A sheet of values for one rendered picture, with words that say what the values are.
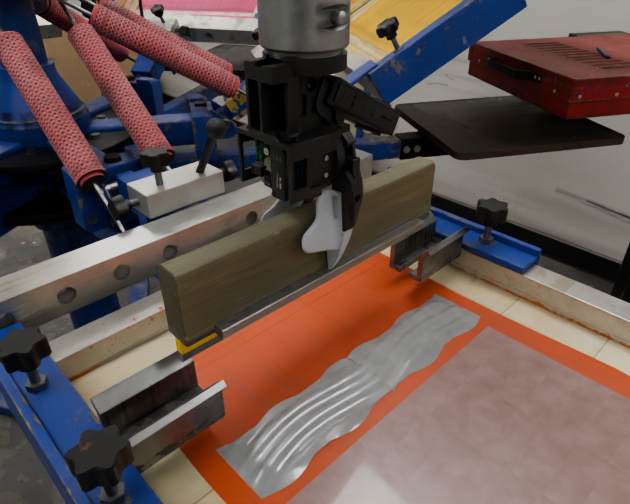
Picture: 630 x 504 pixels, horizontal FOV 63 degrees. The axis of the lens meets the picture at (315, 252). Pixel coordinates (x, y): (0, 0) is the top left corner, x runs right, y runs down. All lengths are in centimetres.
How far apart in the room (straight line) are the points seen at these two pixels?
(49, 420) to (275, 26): 39
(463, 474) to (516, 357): 18
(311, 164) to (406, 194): 19
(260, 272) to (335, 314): 21
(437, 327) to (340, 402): 18
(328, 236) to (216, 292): 12
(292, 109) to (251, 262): 14
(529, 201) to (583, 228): 28
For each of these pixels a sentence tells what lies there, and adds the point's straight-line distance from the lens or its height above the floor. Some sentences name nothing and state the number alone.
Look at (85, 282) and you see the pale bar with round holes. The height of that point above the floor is 102.
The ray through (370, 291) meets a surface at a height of 95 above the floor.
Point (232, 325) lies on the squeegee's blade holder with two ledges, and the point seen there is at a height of 108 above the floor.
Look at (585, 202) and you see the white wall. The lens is 263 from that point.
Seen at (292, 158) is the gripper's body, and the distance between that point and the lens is 43.
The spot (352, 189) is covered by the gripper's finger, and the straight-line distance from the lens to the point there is 47.
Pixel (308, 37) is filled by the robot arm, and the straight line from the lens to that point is 42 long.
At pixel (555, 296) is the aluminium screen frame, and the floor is 98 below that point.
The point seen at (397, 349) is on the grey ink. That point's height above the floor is 96.
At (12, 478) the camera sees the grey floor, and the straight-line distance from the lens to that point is 189.
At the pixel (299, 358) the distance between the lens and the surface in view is 61.
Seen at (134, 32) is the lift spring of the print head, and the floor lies 121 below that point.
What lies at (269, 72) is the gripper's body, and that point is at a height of 128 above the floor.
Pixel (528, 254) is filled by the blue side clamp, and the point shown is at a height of 100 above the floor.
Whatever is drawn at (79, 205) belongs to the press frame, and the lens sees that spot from 94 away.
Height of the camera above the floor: 138
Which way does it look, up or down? 32 degrees down
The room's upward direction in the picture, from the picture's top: straight up
